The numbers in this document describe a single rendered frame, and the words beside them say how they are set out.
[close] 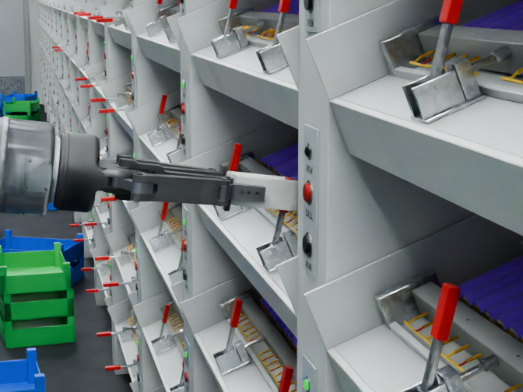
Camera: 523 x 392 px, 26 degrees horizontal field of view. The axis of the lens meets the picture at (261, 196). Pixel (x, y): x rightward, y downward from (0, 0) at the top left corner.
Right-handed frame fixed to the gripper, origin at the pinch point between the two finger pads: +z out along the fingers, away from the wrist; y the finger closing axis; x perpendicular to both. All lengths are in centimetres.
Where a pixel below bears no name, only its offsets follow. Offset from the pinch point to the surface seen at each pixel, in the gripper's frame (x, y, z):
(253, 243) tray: -7.5, -10.6, 2.4
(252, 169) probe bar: -2.2, -34.4, 6.7
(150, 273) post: -36, -115, 7
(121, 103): -6, -168, 3
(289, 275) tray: -4.8, 15.9, -0.3
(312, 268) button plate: -2.8, 21.8, -0.2
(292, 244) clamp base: -5.0, 0.9, 3.7
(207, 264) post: -17.7, -44.7, 4.4
